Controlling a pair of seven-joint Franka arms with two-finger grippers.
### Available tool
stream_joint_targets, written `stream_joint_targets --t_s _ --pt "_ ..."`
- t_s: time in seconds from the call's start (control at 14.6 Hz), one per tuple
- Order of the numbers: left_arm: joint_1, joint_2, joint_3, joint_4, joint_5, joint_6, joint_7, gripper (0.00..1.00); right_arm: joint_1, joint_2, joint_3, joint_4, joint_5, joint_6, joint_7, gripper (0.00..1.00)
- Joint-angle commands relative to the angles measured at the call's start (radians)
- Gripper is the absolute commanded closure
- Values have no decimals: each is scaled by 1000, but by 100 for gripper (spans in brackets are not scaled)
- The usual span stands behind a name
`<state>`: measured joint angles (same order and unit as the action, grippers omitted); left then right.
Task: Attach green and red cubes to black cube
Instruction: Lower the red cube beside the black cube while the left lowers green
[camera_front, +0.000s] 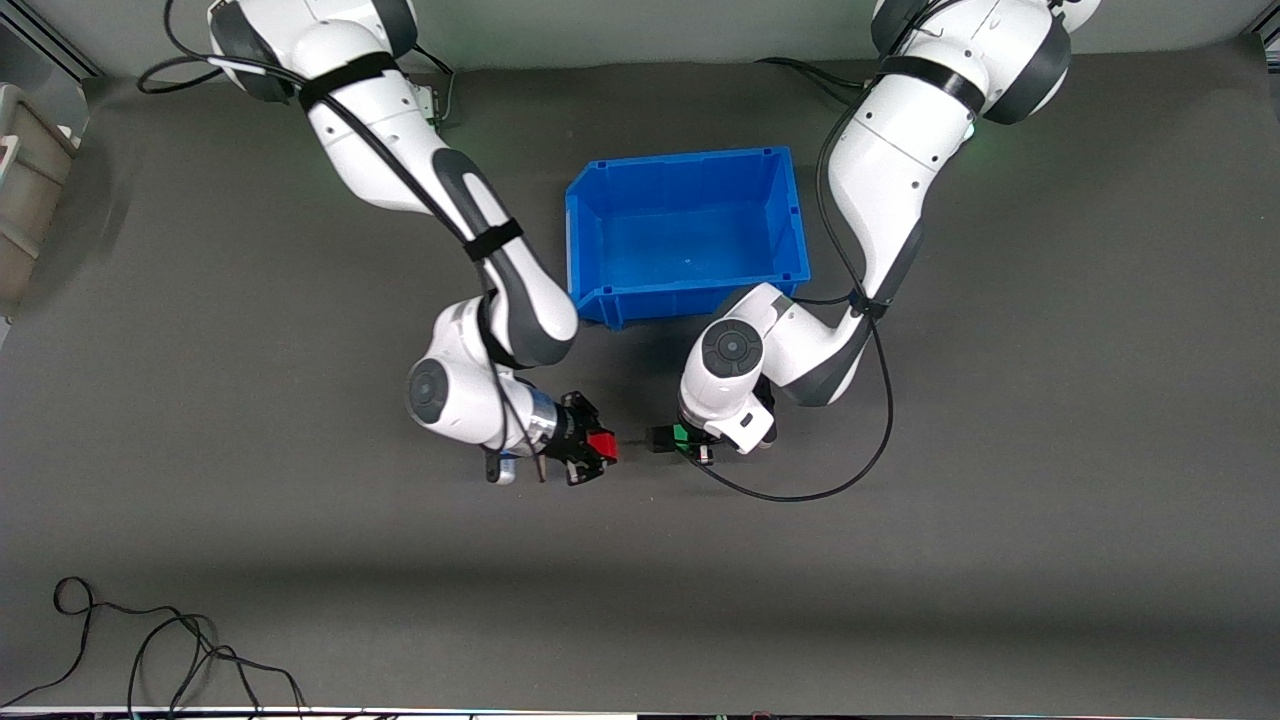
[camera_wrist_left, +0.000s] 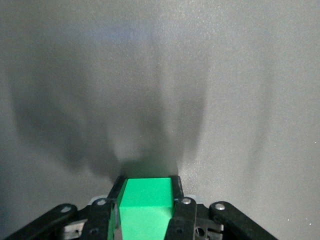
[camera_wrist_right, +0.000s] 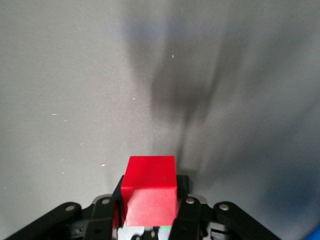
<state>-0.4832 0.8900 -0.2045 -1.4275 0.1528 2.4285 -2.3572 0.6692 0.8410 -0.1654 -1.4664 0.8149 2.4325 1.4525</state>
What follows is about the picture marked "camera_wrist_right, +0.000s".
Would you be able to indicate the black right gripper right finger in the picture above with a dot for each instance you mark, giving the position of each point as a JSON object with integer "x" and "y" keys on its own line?
{"x": 195, "y": 220}

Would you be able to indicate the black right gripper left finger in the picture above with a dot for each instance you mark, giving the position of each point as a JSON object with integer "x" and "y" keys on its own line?
{"x": 100, "y": 220}

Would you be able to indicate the small red cube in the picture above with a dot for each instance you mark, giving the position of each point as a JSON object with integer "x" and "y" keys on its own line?
{"x": 150, "y": 190}

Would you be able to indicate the blue plastic storage bin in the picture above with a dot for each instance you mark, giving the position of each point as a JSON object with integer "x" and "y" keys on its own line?
{"x": 315, "y": 235}

